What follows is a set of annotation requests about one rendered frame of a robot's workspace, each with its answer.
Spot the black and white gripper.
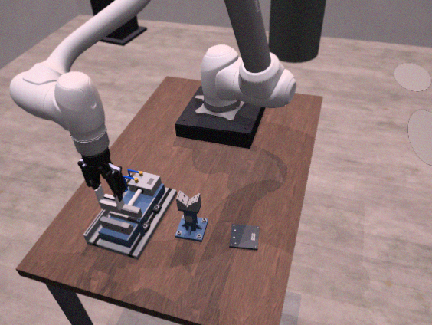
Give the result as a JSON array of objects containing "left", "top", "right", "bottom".
[{"left": 77, "top": 147, "right": 126, "bottom": 210}]

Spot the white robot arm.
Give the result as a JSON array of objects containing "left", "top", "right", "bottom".
[{"left": 9, "top": 0, "right": 296, "bottom": 156}]

